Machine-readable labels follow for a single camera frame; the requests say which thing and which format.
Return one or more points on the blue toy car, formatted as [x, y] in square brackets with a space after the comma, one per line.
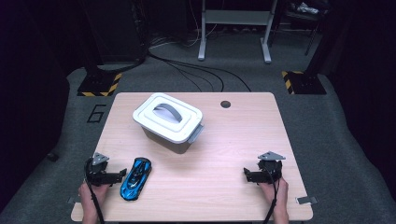
[136, 179]

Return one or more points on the person's left hand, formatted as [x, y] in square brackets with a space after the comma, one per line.
[90, 197]

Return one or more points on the black base with striped tape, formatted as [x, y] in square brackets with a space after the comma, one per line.
[99, 84]
[305, 82]

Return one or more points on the white plastic container with lid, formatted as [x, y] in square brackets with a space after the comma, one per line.
[168, 121]

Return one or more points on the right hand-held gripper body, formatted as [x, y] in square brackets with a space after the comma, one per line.
[269, 169]

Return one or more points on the round black table grommet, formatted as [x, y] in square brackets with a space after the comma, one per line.
[225, 104]

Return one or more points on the dark cabinet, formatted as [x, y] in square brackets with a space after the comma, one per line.
[115, 28]

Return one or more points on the small black floor object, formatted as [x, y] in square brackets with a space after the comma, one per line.
[52, 156]

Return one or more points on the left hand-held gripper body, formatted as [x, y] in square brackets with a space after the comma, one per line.
[98, 169]

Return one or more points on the dark chair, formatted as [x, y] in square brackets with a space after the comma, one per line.
[306, 15]

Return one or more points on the person's right hand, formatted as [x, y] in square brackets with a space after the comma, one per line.
[278, 199]

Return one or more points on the white metal stand frame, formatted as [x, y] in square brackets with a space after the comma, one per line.
[236, 17]

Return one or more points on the grey metal table clip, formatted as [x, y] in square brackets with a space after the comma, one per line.
[306, 200]
[72, 200]

